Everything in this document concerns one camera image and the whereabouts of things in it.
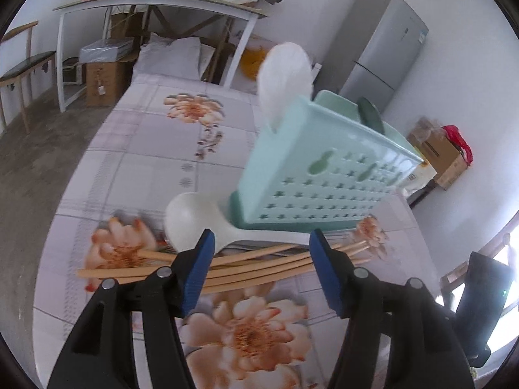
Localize mint green utensil holder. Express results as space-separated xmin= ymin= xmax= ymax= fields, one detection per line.
xmin=229 ymin=89 xmax=424 ymax=231

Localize white rice paddle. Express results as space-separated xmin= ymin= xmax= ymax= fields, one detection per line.
xmin=257 ymin=41 xmax=314 ymax=130

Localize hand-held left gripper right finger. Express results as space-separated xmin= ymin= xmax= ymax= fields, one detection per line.
xmin=309 ymin=229 xmax=477 ymax=389

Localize dark small stool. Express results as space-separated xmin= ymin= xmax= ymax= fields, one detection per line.
xmin=407 ymin=178 xmax=439 ymax=208

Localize large cardboard box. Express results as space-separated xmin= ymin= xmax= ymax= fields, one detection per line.
xmin=407 ymin=117 xmax=469 ymax=190

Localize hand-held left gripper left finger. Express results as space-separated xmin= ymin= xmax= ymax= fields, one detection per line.
xmin=46 ymin=229 xmax=215 ymax=389

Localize white desk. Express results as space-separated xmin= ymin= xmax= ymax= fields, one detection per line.
xmin=53 ymin=0 xmax=268 ymax=113

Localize brown cardboard box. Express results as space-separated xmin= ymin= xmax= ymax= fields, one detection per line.
xmin=85 ymin=61 xmax=134 ymax=108

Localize white plastic ladle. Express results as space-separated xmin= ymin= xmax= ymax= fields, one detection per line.
xmin=164 ymin=192 xmax=321 ymax=252

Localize yellow plastic bag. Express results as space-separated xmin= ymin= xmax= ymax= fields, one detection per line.
xmin=241 ymin=44 xmax=270 ymax=79

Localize silver refrigerator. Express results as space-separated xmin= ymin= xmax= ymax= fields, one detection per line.
xmin=315 ymin=0 xmax=429 ymax=124

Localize white sacks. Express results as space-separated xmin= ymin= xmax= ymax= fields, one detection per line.
xmin=136 ymin=34 xmax=215 ymax=82

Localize white rice bag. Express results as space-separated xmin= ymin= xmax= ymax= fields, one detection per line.
xmin=399 ymin=160 xmax=438 ymax=199

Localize red bag on cardboard box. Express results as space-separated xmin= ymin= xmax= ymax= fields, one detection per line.
xmin=442 ymin=125 xmax=474 ymax=167

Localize bunch of wooden chopsticks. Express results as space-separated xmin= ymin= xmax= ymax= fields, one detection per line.
xmin=75 ymin=241 xmax=371 ymax=294

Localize light wooden chair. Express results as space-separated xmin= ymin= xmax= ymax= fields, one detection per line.
xmin=440 ymin=257 xmax=473 ymax=312

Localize wooden chair with dark seat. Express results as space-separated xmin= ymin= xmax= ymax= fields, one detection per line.
xmin=0 ymin=20 xmax=57 ymax=134

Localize floral tablecloth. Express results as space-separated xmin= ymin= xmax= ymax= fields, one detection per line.
xmin=32 ymin=71 xmax=442 ymax=389

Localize dark spoon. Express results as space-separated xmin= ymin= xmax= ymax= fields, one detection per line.
xmin=357 ymin=96 xmax=385 ymax=134

